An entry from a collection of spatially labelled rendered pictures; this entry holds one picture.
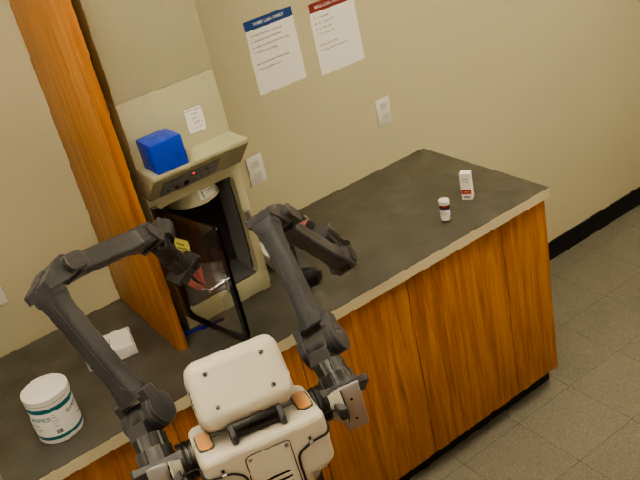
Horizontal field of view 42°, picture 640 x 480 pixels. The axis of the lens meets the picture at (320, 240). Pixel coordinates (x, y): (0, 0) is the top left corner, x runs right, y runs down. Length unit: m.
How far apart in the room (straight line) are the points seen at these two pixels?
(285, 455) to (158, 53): 1.22
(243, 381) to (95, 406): 0.89
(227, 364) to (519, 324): 1.79
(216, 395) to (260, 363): 0.11
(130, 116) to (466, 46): 1.76
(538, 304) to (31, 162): 1.94
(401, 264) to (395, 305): 0.14
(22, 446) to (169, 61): 1.16
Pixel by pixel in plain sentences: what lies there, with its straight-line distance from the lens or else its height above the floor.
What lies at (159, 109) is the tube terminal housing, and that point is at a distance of 2.51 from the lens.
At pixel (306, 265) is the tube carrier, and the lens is 2.76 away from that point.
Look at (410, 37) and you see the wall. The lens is 3.56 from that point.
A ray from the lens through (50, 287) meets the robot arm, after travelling 1.90.
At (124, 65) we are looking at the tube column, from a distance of 2.45.
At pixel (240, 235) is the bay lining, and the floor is 1.14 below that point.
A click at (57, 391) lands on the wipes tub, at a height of 1.09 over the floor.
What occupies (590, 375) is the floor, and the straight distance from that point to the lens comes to 3.77.
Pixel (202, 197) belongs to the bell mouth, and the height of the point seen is 1.34.
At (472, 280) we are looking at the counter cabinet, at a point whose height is 0.73.
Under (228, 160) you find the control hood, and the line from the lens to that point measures 2.57.
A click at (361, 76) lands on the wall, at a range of 3.42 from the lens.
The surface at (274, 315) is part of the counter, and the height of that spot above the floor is 0.94.
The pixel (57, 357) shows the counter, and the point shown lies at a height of 0.94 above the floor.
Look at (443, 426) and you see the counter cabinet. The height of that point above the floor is 0.20.
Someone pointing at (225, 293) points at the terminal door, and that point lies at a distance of 2.45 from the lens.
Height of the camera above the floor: 2.37
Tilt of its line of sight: 28 degrees down
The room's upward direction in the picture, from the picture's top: 13 degrees counter-clockwise
